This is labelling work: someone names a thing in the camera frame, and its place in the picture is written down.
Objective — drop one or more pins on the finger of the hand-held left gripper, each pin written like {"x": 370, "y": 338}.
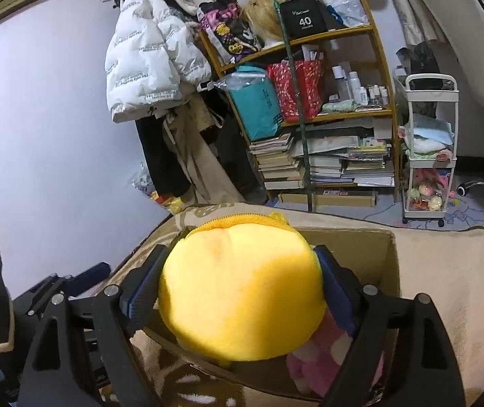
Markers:
{"x": 91, "y": 273}

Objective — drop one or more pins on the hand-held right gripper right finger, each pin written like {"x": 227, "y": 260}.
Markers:
{"x": 337, "y": 296}

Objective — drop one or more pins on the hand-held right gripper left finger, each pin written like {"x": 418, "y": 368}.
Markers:
{"x": 140, "y": 301}

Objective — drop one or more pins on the printed cardboard box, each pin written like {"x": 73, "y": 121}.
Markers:
{"x": 352, "y": 241}

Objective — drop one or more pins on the pink plush toy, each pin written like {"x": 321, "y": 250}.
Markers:
{"x": 309, "y": 373}

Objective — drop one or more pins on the yellow plush toy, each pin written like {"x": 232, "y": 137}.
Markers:
{"x": 242, "y": 292}

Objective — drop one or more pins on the flat cardboard carton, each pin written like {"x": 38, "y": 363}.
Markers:
{"x": 331, "y": 198}

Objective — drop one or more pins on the clear bag of small things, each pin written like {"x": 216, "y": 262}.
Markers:
{"x": 144, "y": 186}

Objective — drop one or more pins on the brown printed blanket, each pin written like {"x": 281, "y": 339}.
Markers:
{"x": 437, "y": 263}

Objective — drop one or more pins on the pile of small plush toys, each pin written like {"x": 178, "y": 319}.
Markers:
{"x": 426, "y": 193}

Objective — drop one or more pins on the black hanging coat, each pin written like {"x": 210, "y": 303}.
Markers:
{"x": 161, "y": 152}

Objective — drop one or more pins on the pile of papers and magazines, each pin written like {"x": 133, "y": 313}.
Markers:
{"x": 352, "y": 157}

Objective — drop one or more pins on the stack of books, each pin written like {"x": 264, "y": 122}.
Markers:
{"x": 275, "y": 165}

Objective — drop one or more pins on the beige hanging coat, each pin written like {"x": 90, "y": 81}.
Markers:
{"x": 199, "y": 165}

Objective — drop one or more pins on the pale printed floor rug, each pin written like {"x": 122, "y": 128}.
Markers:
{"x": 470, "y": 216}

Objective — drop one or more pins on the pale blue folded cloth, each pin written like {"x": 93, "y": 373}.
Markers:
{"x": 430, "y": 133}

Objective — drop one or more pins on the red patterned bag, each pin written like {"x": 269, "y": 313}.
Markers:
{"x": 297, "y": 93}

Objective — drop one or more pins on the teal bag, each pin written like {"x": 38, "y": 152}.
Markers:
{"x": 254, "y": 106}

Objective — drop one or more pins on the row of white bottles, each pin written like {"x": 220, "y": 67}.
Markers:
{"x": 354, "y": 87}

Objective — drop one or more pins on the white rolling cart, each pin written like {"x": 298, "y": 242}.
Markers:
{"x": 454, "y": 106}

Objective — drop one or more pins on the white puffer jacket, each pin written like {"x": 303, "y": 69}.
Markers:
{"x": 148, "y": 55}

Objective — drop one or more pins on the dark cloth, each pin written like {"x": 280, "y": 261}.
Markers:
{"x": 424, "y": 61}

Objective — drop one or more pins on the yellow wooden shelf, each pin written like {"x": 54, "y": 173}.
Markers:
{"x": 331, "y": 33}

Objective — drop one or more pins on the black patterned bag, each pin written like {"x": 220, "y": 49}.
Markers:
{"x": 229, "y": 29}

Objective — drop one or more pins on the black box labelled 40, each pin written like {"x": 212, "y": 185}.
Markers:
{"x": 303, "y": 17}

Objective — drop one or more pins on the blonde wig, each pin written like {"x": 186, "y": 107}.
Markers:
{"x": 263, "y": 17}

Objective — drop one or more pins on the white plastic bag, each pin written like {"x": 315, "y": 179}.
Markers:
{"x": 343, "y": 0}

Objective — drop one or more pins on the cream padded cloth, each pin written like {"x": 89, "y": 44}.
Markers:
{"x": 458, "y": 17}

